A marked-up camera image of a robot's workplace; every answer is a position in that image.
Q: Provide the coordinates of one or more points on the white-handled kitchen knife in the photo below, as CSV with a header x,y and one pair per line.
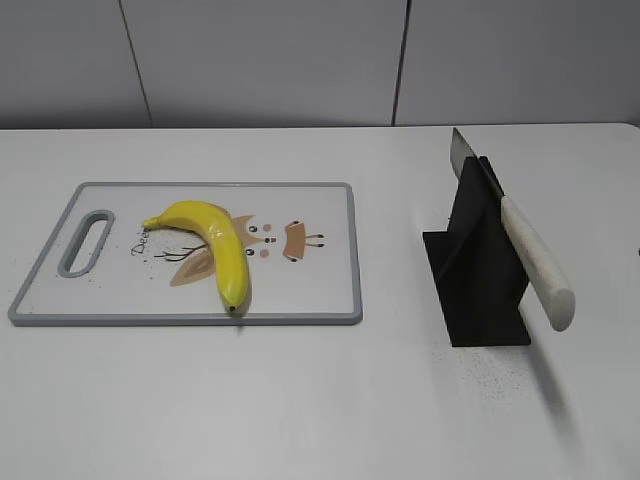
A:
x,y
544,272

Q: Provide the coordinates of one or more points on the yellow plastic banana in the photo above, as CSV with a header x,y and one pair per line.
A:
x,y
214,225

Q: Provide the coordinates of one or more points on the white grey-rimmed cutting board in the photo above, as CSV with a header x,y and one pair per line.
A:
x,y
99,266

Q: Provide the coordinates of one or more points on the black knife stand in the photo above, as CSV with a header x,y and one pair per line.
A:
x,y
479,278

